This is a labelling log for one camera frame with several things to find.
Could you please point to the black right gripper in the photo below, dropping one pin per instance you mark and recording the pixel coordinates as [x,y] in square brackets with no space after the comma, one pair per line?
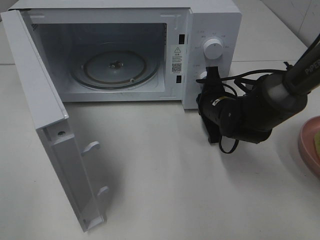
[219,109]

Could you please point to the pink round plate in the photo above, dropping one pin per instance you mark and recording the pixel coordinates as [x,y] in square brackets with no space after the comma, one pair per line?
[306,145]

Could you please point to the white microwave door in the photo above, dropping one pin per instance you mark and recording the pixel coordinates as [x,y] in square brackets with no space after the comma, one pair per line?
[50,117]

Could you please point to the white bread sandwich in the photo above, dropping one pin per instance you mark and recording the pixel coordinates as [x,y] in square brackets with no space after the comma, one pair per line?
[317,143]

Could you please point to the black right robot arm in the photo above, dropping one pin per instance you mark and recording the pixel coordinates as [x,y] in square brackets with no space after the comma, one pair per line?
[247,107]

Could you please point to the white lower timer knob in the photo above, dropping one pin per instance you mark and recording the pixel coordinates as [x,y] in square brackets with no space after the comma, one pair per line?
[202,76]

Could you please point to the white upper power knob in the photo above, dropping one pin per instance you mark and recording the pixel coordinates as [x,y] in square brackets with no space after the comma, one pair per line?
[213,48]

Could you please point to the white warning label sticker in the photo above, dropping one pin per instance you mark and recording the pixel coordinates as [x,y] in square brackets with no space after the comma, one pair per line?
[177,52]

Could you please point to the glass microwave turntable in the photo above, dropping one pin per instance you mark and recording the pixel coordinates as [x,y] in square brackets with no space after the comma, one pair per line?
[115,65]

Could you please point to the white microwave oven body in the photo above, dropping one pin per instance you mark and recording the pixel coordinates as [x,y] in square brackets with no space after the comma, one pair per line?
[66,25]

